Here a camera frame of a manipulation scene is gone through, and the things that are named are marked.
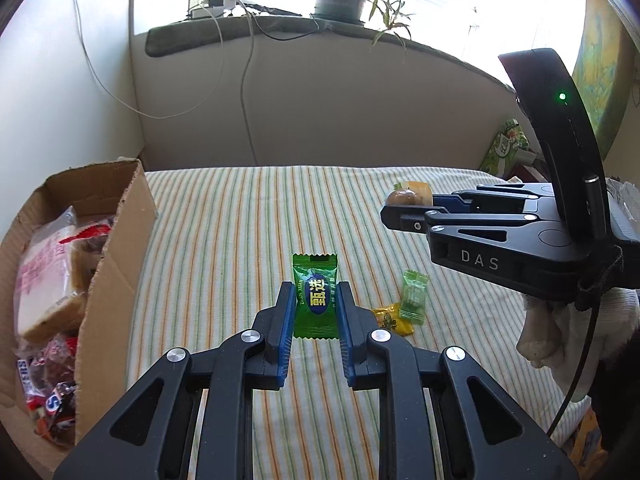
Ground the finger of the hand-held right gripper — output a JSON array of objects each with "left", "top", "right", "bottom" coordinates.
[
  {"left": 431, "top": 182, "right": 557, "bottom": 212},
  {"left": 380, "top": 203, "right": 543, "bottom": 242}
]

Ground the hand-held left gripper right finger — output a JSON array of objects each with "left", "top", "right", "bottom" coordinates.
[{"left": 334, "top": 281, "right": 581, "bottom": 480}]

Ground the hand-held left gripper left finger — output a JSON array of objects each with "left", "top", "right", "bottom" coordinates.
[{"left": 52, "top": 281, "right": 297, "bottom": 480}]

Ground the brown round snack yellow wrapper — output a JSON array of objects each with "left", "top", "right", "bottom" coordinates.
[{"left": 385, "top": 180, "right": 434, "bottom": 209}]

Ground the brown cardboard box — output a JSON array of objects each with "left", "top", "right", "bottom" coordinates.
[{"left": 0, "top": 158, "right": 160, "bottom": 471}]

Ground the yellow candy packet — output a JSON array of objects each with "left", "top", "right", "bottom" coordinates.
[{"left": 372, "top": 303, "right": 416, "bottom": 337}]

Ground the clear plastic bag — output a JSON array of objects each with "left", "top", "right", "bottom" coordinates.
[{"left": 606, "top": 176, "right": 640, "bottom": 244}]

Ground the green printed packet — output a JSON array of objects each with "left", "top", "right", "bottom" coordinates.
[{"left": 479, "top": 119, "right": 531, "bottom": 177}]

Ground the small light green candy packet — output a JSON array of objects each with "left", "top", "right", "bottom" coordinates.
[{"left": 398, "top": 269, "right": 430, "bottom": 325}]

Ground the striped bedsheet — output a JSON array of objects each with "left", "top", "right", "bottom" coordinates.
[{"left": 75, "top": 165, "right": 601, "bottom": 480}]

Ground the yellow green printed cloth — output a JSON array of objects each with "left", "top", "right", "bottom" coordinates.
[{"left": 571, "top": 0, "right": 632, "bottom": 162}]

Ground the dark stone windowsill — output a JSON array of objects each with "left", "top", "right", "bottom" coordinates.
[{"left": 145, "top": 14, "right": 517, "bottom": 92}]

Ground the sliced bread packet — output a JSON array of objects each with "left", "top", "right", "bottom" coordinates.
[{"left": 14, "top": 206, "right": 117, "bottom": 347}]

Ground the grey cable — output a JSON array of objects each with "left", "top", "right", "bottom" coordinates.
[{"left": 239, "top": 10, "right": 261, "bottom": 167}]

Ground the white window frame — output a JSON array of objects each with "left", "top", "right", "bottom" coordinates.
[{"left": 189, "top": 0, "right": 587, "bottom": 86}]

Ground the thin black cable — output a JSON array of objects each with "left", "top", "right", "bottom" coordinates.
[{"left": 235, "top": 0, "right": 326, "bottom": 42}]

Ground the power strip with cables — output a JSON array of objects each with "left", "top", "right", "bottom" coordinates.
[{"left": 187, "top": 0, "right": 242, "bottom": 22}]

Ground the white cable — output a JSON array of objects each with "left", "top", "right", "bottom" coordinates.
[{"left": 70, "top": 0, "right": 251, "bottom": 121}]

